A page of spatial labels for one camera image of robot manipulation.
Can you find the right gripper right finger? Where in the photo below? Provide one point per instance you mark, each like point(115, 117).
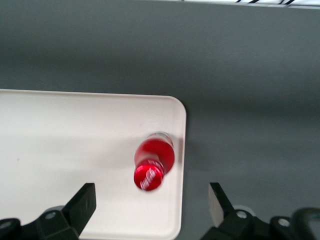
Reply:
point(225, 220)

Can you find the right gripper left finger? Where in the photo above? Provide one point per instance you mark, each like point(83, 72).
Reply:
point(75, 212)

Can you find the red coke bottle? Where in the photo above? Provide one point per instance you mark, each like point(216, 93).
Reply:
point(155, 155)

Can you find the beige rectangular tray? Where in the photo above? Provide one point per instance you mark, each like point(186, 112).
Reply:
point(75, 137)

